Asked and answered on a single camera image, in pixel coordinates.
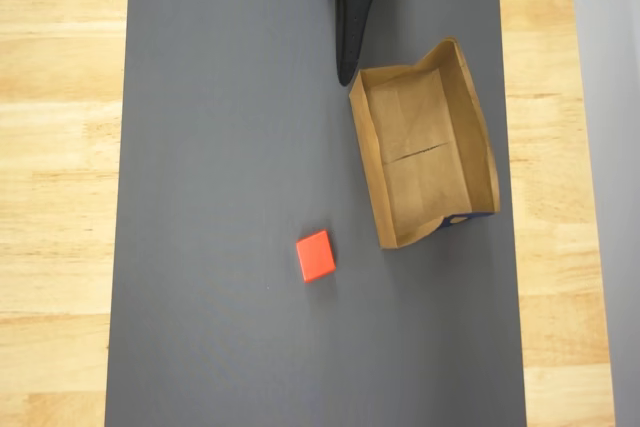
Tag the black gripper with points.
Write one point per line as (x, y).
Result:
(356, 2)

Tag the red cube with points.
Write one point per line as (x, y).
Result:
(315, 256)

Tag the brown paper bag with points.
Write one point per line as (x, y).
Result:
(420, 172)

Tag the grey rubber mat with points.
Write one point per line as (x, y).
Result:
(225, 147)

